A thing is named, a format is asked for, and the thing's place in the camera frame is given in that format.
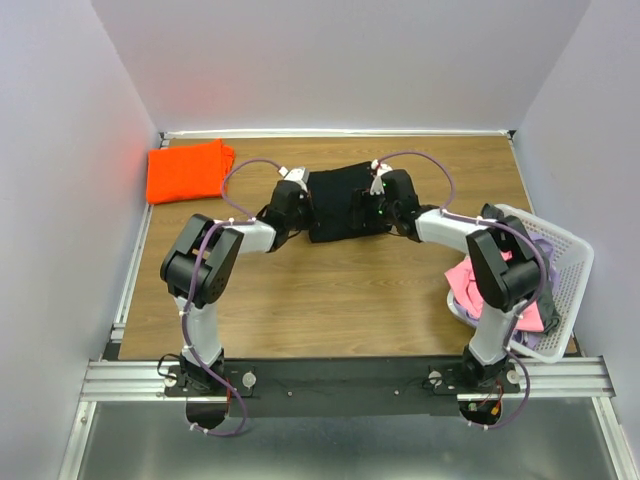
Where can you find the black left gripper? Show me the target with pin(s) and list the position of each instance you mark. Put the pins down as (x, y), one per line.
(311, 220)

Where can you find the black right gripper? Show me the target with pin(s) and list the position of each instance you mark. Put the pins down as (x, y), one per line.
(380, 196)

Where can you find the black t-shirt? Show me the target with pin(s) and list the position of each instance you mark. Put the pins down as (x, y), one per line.
(336, 217)

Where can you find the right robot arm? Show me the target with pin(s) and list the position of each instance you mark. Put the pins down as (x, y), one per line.
(509, 270)

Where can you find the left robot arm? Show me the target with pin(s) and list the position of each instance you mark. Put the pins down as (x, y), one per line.
(198, 267)

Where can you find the pink t-shirt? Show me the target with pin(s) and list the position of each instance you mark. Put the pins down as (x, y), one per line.
(469, 302)

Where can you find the folded orange t-shirt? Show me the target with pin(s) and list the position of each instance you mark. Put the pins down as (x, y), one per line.
(187, 173)

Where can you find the white plastic laundry basket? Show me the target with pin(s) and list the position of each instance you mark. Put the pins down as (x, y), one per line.
(573, 261)

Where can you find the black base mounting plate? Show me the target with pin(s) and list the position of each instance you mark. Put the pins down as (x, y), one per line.
(246, 390)

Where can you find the dark grey t-shirt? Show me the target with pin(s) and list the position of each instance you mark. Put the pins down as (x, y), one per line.
(545, 308)

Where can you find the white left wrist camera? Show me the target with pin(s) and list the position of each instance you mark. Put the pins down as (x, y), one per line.
(298, 175)

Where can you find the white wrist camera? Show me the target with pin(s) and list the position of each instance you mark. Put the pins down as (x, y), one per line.
(379, 169)
(298, 175)

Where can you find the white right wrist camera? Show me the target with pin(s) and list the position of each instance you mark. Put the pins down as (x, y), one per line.
(379, 169)

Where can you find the aluminium frame rail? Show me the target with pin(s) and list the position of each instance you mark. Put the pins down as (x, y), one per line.
(132, 381)

